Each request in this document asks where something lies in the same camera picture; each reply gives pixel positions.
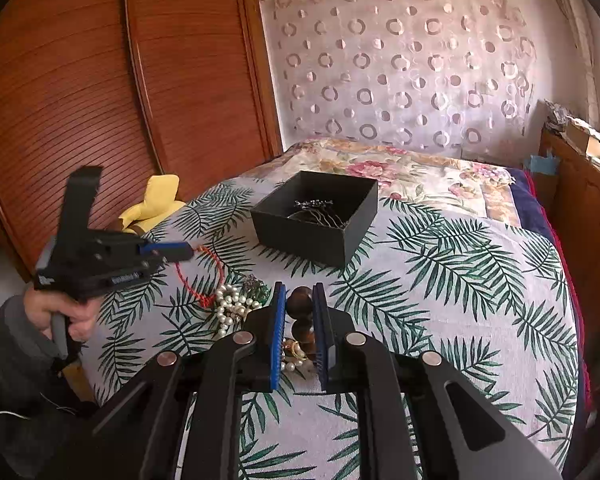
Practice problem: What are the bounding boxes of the patterned cloth bundle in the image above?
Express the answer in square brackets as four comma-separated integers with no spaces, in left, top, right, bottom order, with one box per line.
[544,100,574,136]

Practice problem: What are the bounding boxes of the navy blanket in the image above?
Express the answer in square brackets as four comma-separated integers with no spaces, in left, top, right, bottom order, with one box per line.
[507,166,565,257]

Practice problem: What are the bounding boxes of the red cord necklace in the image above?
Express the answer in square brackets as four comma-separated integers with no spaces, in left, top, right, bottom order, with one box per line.
[175,245,227,309]

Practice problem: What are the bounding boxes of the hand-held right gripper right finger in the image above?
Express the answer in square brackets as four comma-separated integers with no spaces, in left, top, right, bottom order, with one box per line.
[312,282,563,480]

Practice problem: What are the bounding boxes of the brown wooden bead bracelet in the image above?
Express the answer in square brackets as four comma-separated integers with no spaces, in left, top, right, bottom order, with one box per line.
[286,286,317,356]

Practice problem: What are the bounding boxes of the gold pearl brooch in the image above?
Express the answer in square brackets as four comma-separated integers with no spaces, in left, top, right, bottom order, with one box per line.
[280,337,316,374]

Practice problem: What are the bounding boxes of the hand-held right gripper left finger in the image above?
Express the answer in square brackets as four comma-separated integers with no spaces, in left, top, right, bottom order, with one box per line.
[92,282,287,480]

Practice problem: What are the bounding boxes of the wooden side cabinet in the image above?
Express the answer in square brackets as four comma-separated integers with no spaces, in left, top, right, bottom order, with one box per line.
[536,127,600,313]

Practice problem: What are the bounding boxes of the open cardboard box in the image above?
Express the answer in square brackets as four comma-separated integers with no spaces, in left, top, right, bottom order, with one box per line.
[565,117,600,159]

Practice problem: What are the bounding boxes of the floral blanket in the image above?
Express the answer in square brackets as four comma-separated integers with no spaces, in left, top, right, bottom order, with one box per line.
[275,139,524,229]

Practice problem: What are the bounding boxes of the white pearl necklace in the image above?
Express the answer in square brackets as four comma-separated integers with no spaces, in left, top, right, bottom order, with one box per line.
[214,282,261,338]

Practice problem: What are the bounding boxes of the brown wooden wardrobe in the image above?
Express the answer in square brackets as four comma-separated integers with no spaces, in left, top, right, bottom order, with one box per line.
[0,0,284,283]

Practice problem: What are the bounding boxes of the beige window curtain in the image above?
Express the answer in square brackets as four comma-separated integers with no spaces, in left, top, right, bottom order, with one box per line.
[554,0,600,127]

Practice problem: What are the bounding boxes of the person's left hand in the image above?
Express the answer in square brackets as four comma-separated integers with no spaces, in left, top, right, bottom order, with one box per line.
[24,287,99,341]

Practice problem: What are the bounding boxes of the person's left forearm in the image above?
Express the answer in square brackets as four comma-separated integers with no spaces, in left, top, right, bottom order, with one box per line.
[0,295,97,480]

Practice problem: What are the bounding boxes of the yellow plush toy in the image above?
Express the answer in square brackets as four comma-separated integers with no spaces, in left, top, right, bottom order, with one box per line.
[119,175,186,235]

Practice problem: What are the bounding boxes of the black cardboard box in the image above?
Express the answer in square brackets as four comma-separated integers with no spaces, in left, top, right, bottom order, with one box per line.
[250,170,379,269]

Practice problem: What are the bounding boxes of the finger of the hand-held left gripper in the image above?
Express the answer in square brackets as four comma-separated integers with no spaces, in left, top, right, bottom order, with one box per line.
[140,242,194,264]
[62,166,103,239]

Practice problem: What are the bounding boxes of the leaf-print blanket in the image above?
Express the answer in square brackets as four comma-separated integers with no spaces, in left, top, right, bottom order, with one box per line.
[82,180,581,480]

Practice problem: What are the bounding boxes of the circle-patterned wall curtain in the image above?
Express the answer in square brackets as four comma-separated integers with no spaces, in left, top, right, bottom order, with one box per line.
[262,0,539,162]

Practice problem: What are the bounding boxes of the blue paper bag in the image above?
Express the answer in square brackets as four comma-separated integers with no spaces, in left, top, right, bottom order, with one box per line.
[522,152,561,177]

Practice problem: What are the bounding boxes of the metal hair comb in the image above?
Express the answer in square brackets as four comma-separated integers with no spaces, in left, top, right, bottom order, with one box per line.
[292,199,352,232]

